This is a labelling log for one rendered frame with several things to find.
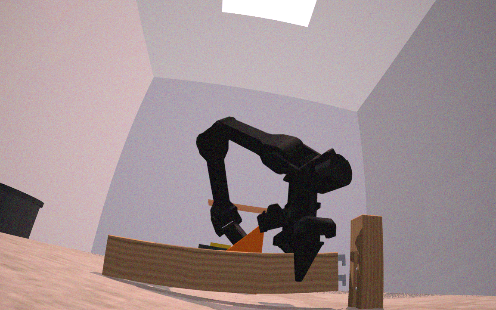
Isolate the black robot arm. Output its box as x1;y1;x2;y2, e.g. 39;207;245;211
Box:
196;116;352;245

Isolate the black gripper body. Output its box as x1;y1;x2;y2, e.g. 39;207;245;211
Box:
273;195;336;246

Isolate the brown wooden post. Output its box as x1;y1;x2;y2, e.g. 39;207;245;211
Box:
348;214;384;309

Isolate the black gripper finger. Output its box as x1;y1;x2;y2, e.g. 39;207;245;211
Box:
287;239;324;282
278;244;294;253

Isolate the brown wooden rail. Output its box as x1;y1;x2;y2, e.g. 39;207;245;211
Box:
102;235;346;294

